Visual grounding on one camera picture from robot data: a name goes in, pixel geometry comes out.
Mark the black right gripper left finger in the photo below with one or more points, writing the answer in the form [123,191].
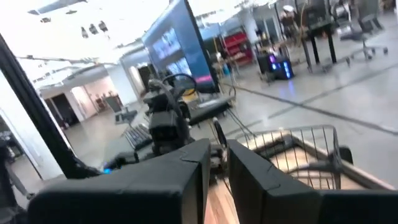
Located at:
[124,196]

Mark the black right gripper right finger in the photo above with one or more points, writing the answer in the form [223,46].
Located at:
[280,199]

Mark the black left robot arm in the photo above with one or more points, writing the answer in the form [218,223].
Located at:
[164,124]

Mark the black keyboard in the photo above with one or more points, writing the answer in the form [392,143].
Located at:
[138,137]

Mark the computer tower with purple lights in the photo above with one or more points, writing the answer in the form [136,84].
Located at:
[278,67]

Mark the red shelf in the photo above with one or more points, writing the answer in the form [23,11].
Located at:
[237,46]

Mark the computer monitor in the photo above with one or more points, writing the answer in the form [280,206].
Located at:
[183,40]

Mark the person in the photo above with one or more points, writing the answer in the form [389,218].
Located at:
[287,21]

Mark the black tall table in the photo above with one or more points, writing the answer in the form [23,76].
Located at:
[320,25]

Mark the black office chair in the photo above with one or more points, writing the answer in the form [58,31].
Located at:
[363,31]

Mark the black frame post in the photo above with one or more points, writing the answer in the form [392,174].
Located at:
[31,118]

